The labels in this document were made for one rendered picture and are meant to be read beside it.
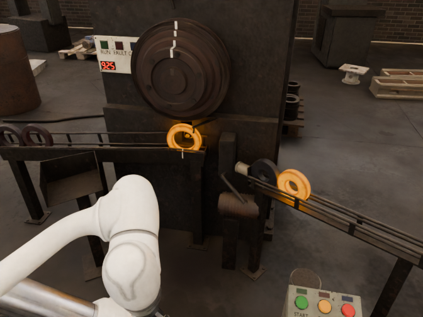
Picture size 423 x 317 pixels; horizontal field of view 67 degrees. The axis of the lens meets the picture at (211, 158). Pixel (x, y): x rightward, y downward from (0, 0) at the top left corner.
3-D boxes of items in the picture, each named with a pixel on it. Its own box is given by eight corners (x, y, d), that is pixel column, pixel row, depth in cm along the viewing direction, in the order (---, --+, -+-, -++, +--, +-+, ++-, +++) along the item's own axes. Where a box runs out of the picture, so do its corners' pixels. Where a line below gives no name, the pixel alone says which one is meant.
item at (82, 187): (72, 258, 198) (39, 161, 159) (116, 245, 207) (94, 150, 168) (75, 285, 182) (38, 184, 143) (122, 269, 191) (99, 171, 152)
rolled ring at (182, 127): (200, 127, 163) (201, 124, 166) (165, 124, 166) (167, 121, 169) (200, 158, 173) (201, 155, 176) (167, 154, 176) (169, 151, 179)
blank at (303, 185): (281, 163, 145) (277, 166, 143) (312, 175, 135) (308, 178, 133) (280, 192, 152) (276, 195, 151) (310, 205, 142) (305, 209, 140)
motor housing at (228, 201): (219, 253, 202) (221, 185, 173) (254, 258, 199) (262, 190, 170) (216, 269, 192) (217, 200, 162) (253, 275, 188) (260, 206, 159)
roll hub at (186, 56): (150, 104, 155) (143, 44, 140) (206, 109, 150) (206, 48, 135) (145, 109, 150) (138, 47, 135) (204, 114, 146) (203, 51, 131)
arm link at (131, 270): (164, 311, 66) (162, 250, 74) (155, 285, 54) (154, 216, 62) (110, 317, 65) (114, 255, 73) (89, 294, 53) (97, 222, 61)
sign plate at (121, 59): (102, 70, 171) (95, 34, 161) (148, 73, 167) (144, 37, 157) (99, 72, 169) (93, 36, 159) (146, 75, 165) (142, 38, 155)
